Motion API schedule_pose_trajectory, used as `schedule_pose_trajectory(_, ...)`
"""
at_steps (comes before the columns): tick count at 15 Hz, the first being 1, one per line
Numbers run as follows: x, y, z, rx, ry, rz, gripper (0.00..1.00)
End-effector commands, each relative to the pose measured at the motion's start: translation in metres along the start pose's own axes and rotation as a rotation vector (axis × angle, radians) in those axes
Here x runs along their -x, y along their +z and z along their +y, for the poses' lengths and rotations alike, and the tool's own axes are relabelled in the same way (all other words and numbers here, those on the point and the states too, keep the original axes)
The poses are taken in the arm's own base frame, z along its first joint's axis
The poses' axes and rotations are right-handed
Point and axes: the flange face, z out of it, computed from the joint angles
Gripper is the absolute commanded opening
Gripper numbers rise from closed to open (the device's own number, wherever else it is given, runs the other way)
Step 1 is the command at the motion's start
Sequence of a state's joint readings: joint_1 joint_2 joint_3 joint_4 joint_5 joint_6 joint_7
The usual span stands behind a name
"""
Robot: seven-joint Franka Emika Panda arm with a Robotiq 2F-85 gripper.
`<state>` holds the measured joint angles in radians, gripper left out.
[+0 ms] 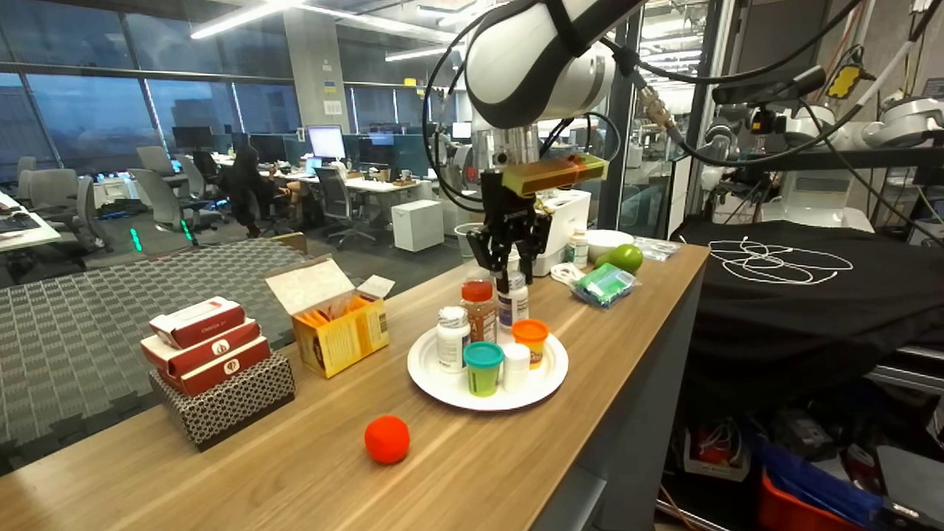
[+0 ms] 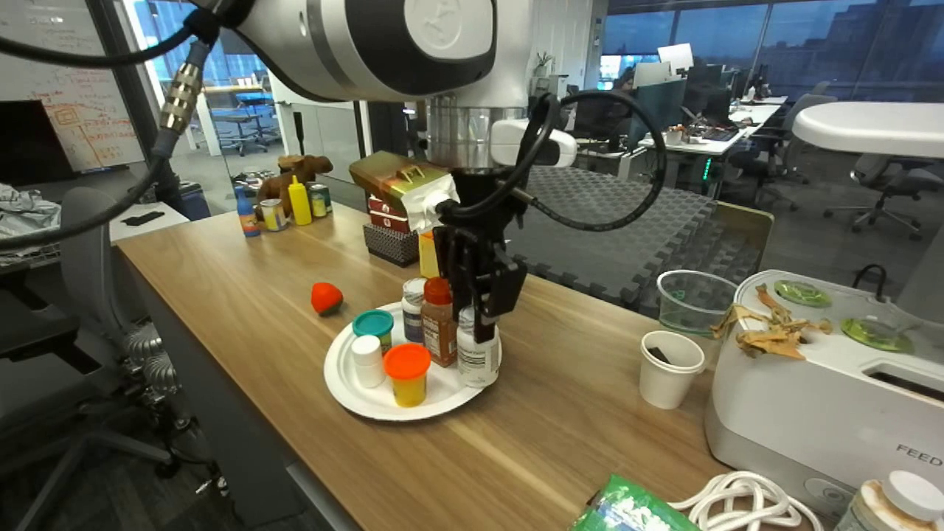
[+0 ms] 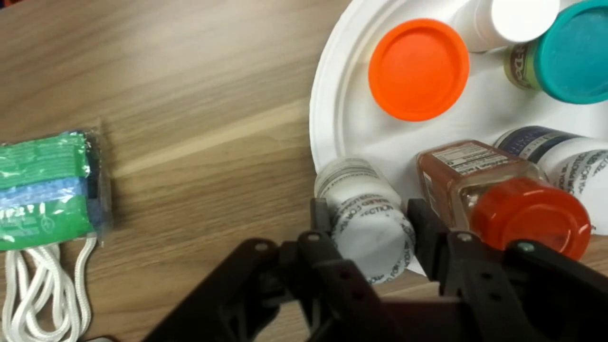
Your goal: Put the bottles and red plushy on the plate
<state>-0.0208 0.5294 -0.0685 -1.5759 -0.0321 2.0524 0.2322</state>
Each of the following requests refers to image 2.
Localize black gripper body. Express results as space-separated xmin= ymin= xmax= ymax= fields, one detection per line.
xmin=436 ymin=170 xmax=526 ymax=316

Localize red cap spice bottle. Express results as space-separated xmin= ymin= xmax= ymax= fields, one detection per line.
xmin=423 ymin=276 xmax=458 ymax=365

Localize orange lid yellow jar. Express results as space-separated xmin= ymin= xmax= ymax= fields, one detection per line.
xmin=383 ymin=342 xmax=430 ymax=406

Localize teal lid small jar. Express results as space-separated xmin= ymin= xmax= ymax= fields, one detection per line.
xmin=355 ymin=309 xmax=396 ymax=350

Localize small white bottle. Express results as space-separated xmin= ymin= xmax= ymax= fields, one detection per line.
xmin=352 ymin=337 xmax=383 ymax=390

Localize white pill bottle purple label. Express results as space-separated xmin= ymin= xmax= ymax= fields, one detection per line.
xmin=402 ymin=276 xmax=426 ymax=342

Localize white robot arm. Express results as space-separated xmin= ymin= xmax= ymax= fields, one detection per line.
xmin=193 ymin=0 xmax=556 ymax=342

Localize white paper plate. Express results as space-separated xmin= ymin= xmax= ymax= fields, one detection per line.
xmin=323 ymin=323 xmax=486 ymax=421

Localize red strawberry plushy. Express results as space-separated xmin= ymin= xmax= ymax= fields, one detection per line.
xmin=309 ymin=283 xmax=343 ymax=316

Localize yellow open cardboard box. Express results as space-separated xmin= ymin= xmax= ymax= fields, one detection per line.
xmin=420 ymin=226 xmax=441 ymax=280

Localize patterned grey box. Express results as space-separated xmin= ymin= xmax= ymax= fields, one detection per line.
xmin=362 ymin=224 xmax=420 ymax=264

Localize stacked red boxes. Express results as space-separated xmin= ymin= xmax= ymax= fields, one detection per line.
xmin=365 ymin=193 xmax=410 ymax=233

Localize small tin can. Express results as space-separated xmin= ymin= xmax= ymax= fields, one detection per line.
xmin=309 ymin=183 xmax=334 ymax=219

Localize yellow mustard bottle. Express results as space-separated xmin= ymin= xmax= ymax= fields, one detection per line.
xmin=289 ymin=174 xmax=314 ymax=226

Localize brown plush toy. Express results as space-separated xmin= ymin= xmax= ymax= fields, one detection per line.
xmin=261 ymin=152 xmax=334 ymax=201

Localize white paper cup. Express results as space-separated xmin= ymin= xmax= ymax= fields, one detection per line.
xmin=641 ymin=329 xmax=705 ymax=409

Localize clear plastic cup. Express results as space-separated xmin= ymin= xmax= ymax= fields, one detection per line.
xmin=656 ymin=267 xmax=736 ymax=337

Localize green snack packet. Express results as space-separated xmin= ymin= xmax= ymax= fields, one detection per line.
xmin=572 ymin=475 xmax=700 ymax=531

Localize white appliance machine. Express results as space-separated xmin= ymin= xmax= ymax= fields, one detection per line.
xmin=705 ymin=267 xmax=944 ymax=519

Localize grey office chair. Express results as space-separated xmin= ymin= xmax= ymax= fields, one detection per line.
xmin=0 ymin=186 xmax=202 ymax=531

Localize white lid jar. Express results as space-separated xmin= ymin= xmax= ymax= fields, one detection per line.
xmin=834 ymin=469 xmax=944 ymax=531

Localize gold wrist camera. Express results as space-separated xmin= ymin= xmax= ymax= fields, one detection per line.
xmin=349 ymin=151 xmax=461 ymax=230

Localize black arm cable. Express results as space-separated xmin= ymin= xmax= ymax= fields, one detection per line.
xmin=461 ymin=87 xmax=669 ymax=235

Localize white coiled cable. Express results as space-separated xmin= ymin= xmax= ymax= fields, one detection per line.
xmin=669 ymin=469 xmax=826 ymax=531

